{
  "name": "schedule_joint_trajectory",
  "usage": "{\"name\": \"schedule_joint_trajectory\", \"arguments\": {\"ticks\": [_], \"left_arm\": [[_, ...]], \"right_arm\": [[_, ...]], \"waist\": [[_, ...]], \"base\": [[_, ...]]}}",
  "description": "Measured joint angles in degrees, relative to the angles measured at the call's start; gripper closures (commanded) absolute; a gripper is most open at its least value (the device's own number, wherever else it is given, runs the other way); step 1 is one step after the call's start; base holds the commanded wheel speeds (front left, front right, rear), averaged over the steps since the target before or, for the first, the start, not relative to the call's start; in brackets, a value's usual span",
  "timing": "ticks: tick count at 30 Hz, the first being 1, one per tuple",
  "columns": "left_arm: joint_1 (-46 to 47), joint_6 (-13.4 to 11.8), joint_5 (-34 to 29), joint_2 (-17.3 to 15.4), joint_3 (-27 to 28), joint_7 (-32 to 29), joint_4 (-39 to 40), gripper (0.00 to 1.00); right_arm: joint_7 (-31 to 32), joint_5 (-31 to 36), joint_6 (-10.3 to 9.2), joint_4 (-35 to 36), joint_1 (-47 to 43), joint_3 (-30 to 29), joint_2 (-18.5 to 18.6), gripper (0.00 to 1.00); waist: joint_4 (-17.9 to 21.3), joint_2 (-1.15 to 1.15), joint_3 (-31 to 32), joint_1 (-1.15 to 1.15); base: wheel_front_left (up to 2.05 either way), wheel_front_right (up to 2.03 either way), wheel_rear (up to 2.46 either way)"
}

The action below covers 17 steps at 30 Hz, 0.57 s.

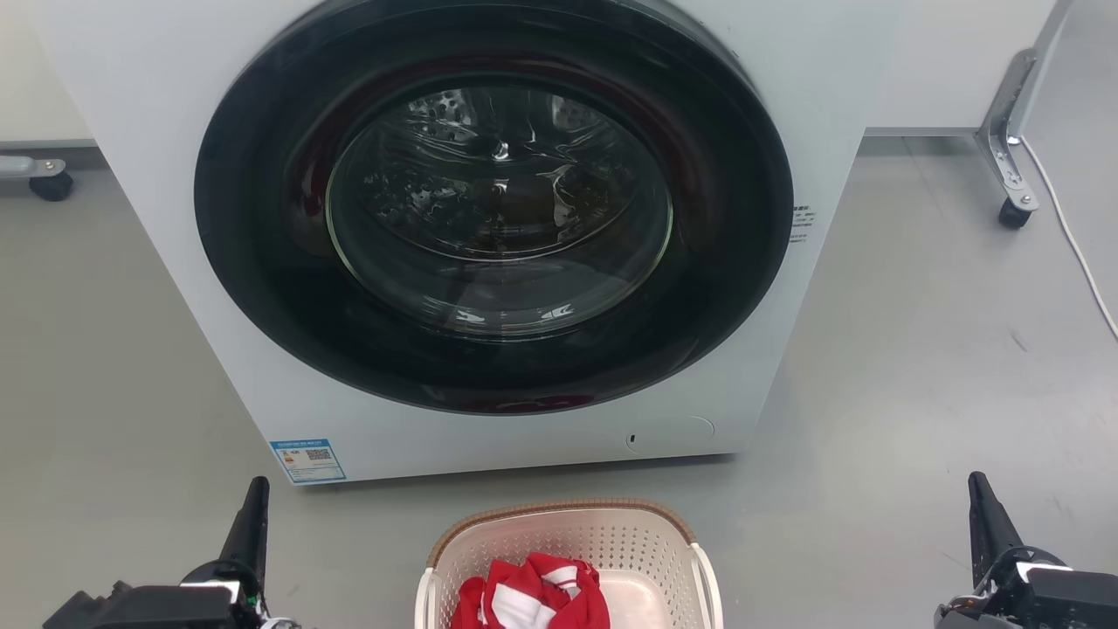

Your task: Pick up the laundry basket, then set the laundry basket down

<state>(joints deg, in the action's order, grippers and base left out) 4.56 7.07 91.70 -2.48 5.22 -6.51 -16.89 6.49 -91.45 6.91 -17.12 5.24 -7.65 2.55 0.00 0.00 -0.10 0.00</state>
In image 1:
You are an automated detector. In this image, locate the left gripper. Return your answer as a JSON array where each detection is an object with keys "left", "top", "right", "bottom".
[{"left": 42, "top": 476, "right": 303, "bottom": 629}]

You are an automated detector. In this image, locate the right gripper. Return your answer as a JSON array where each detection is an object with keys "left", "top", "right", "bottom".
[{"left": 934, "top": 472, "right": 1118, "bottom": 629}]

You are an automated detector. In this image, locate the cream perforated laundry basket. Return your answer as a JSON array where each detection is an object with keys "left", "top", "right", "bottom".
[{"left": 414, "top": 498, "right": 725, "bottom": 629}]

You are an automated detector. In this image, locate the blue energy label sticker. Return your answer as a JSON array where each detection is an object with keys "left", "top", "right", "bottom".
[{"left": 269, "top": 438, "right": 349, "bottom": 487}]

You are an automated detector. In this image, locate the dark round washer door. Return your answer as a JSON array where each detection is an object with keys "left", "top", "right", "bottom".
[{"left": 194, "top": 0, "right": 795, "bottom": 417}]

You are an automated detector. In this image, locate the red and white garment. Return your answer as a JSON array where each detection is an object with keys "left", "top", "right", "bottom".
[{"left": 451, "top": 551, "right": 611, "bottom": 629}]

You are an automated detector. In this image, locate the white front-load washing machine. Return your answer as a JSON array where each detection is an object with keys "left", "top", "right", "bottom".
[{"left": 31, "top": 0, "right": 906, "bottom": 487}]

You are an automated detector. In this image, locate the white power cable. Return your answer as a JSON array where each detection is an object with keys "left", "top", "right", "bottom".
[{"left": 1017, "top": 135, "right": 1118, "bottom": 343}]

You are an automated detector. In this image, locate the silver metal bracket foot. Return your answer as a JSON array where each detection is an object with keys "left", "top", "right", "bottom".
[
  {"left": 975, "top": 48, "right": 1041, "bottom": 213},
  {"left": 0, "top": 155, "right": 67, "bottom": 181}
]

